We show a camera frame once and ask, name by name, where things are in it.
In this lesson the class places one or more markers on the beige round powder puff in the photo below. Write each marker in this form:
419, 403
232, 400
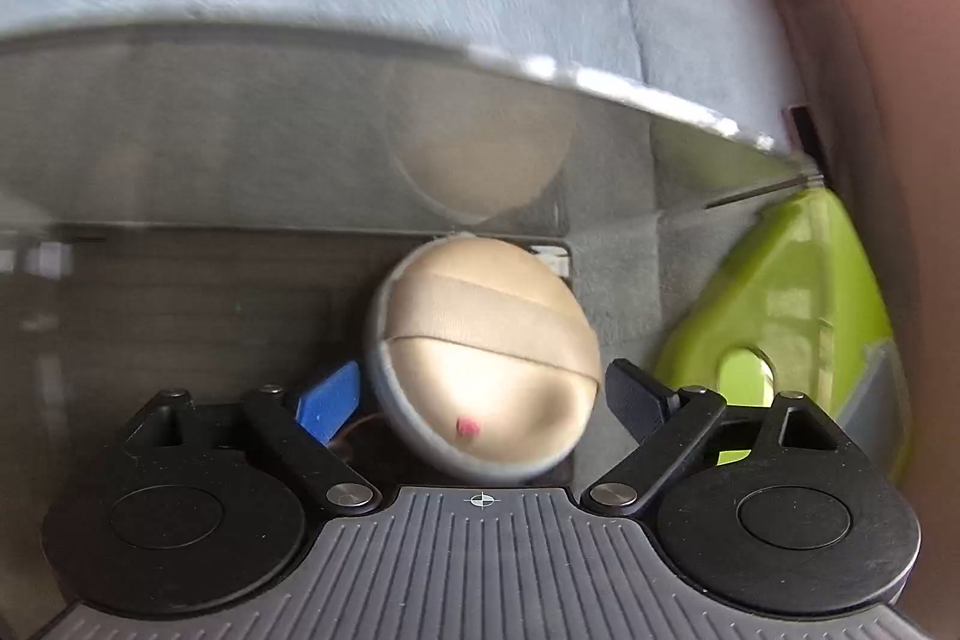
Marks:
480, 340

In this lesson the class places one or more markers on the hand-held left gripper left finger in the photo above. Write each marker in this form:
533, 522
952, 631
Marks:
328, 401

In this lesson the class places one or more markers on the clear acrylic storage box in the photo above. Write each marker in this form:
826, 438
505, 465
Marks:
187, 160

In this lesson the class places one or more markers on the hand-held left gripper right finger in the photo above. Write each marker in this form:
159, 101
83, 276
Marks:
636, 400

